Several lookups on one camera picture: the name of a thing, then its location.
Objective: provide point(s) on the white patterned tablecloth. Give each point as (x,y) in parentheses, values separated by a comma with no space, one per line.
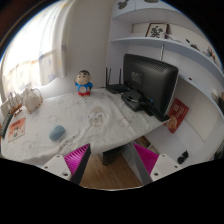
(101,120)

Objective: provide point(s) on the orange booklet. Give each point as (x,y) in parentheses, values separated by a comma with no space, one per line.
(16,129)

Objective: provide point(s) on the light blue computer mouse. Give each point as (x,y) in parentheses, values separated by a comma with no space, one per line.
(56,132)

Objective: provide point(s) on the white window curtain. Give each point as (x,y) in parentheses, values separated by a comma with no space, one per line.
(36,55)

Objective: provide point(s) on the black wifi router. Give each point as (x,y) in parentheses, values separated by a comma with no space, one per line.
(114,88)

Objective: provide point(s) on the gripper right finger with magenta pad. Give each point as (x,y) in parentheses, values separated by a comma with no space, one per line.
(151,166)

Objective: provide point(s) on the white wall shelf unit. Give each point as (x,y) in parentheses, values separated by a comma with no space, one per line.
(201,78)

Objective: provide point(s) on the black keyboard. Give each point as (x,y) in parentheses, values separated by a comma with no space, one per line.
(5,124)

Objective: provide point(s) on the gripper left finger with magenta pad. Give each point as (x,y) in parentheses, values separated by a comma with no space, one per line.
(70,167)

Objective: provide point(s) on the framed picture on shelf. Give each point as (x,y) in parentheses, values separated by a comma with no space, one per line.
(157,30)

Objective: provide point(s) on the black wall socket plug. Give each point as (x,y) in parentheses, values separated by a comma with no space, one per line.
(183,157)

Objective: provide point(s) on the cartoon boy figurine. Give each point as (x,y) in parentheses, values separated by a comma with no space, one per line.
(83,84)

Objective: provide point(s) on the black computer monitor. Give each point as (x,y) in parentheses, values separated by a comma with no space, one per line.
(154,80)

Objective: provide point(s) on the red poster card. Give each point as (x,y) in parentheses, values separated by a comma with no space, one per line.
(177,113)

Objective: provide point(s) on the white handbag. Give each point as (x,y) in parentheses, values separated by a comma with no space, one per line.
(32,99)

